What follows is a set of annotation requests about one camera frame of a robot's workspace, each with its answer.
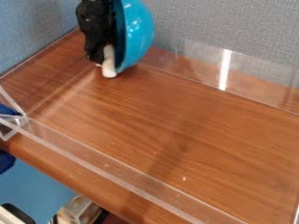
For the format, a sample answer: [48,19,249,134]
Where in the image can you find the blue plastic bowl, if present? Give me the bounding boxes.
[113,0,155,73]

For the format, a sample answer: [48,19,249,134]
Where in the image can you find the blue clamp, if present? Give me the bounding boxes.
[0,103,20,174]

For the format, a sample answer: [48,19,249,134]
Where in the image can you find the metal frame under table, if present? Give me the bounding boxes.
[48,195,102,224]

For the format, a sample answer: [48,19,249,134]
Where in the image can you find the black and white object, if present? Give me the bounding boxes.
[0,204,36,224]

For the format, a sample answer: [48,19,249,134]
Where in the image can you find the clear acrylic barrier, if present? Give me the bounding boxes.
[0,31,299,224]

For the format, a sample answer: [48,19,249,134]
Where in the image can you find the white and brown toy mushroom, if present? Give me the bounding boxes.
[96,45,117,79]

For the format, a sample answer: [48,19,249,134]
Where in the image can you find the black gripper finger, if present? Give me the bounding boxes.
[85,45,104,65]

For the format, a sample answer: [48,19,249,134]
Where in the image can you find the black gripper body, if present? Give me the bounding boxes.
[74,0,117,55]

